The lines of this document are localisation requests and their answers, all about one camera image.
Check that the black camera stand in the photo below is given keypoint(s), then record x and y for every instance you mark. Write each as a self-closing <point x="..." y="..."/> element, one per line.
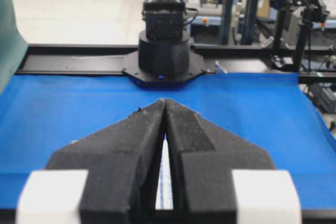
<point x="313" y="11"/>

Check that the white blue striped towel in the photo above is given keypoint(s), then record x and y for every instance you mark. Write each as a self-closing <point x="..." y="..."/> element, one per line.
<point x="164" y="195"/>

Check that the black table edge rail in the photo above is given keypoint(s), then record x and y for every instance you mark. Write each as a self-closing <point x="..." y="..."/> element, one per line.
<point x="121" y="60"/>

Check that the blue table cloth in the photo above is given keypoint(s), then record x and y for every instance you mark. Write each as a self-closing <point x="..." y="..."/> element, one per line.
<point x="40" y="114"/>

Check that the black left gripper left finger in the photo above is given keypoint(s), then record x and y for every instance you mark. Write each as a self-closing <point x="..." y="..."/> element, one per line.
<point x="109" y="176"/>

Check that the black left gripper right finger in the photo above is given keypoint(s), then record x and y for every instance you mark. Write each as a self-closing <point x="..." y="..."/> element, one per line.
<point x="223" y="178"/>

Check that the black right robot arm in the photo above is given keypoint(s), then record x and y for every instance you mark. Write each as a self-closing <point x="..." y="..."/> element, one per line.
<point x="164" y="55"/>

